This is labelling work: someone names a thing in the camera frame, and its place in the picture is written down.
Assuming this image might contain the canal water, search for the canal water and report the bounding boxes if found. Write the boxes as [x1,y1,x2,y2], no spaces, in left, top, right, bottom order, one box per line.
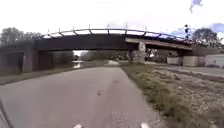
[71,60,86,70]

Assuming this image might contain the dark overhead bridge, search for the dark overhead bridge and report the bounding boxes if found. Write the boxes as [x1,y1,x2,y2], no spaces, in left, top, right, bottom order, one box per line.
[0,23,224,74]

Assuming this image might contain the grey asphalt path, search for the grey asphalt path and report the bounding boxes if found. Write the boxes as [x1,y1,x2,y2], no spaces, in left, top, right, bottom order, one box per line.
[0,59,158,128]

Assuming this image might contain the grass verge with gravel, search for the grass verge with gravel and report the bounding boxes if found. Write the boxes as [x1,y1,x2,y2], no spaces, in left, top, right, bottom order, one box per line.
[119,63,224,128]

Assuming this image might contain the grass strip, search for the grass strip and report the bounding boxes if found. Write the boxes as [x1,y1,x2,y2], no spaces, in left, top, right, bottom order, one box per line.
[0,59,109,86]

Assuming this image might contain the signal pole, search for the signal pole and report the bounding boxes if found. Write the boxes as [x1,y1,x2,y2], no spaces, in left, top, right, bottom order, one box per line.
[184,24,190,40]

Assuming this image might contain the grey road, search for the grey road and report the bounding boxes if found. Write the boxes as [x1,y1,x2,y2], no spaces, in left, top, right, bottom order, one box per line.
[156,64,224,79]

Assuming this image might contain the tree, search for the tree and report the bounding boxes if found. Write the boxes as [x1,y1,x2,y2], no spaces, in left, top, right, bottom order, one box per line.
[191,27,223,49]

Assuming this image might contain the trees behind bridge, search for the trees behind bridge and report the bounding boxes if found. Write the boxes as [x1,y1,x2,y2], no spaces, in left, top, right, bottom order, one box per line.
[0,26,43,46]

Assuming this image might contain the pale low wall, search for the pale low wall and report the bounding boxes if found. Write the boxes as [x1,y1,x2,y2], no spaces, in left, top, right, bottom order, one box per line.
[166,54,224,69]

